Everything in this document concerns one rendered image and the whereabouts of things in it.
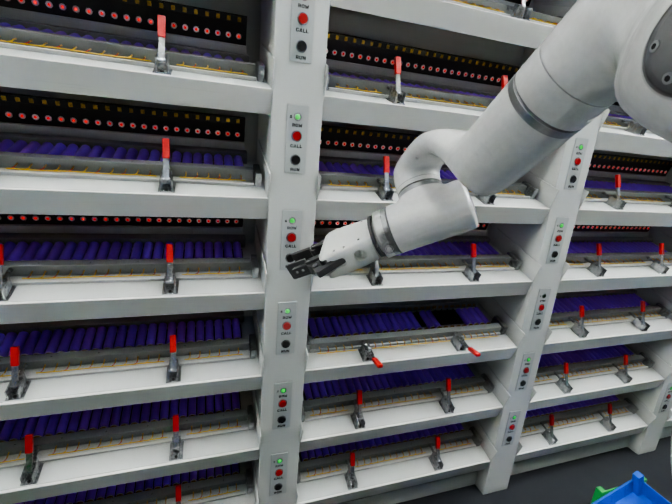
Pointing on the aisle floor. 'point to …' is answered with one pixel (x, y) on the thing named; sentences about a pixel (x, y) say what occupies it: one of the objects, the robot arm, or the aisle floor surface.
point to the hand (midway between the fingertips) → (301, 263)
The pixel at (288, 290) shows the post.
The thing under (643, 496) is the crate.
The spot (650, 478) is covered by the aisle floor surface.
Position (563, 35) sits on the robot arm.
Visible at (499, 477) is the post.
